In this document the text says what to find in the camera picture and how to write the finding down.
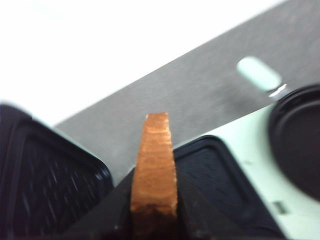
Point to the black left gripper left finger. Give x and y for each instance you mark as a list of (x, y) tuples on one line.
[(109, 220)]

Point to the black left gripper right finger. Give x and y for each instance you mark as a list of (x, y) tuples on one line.
[(199, 220)]

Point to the white bread slice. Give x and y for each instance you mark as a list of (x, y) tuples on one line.
[(154, 191)]

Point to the breakfast maker hinged lid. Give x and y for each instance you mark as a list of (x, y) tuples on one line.
[(47, 183)]

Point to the mint green breakfast maker base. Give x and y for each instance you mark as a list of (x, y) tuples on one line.
[(233, 169)]

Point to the black frying pan mint handle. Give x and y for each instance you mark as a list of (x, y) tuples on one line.
[(293, 125)]

